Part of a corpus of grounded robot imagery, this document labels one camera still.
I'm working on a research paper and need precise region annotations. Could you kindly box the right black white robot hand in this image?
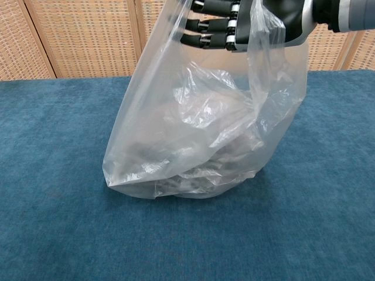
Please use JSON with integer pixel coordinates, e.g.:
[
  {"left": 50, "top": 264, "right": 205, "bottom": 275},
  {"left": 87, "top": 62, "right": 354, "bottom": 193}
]
[{"left": 180, "top": 0, "right": 319, "bottom": 54}]

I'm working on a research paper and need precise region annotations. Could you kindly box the clear plastic bag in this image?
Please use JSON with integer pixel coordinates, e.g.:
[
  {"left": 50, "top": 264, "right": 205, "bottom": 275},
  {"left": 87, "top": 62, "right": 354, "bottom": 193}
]
[{"left": 101, "top": 0, "right": 309, "bottom": 200}]

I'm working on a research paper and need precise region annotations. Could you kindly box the woven bamboo folding screen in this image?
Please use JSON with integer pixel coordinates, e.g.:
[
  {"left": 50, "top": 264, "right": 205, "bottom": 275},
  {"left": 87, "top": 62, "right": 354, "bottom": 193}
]
[{"left": 0, "top": 0, "right": 375, "bottom": 81}]

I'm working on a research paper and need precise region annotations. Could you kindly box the blue felt table mat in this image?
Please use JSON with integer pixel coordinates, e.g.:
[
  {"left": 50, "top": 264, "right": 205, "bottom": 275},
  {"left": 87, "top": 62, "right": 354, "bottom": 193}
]
[{"left": 0, "top": 68, "right": 375, "bottom": 281}]

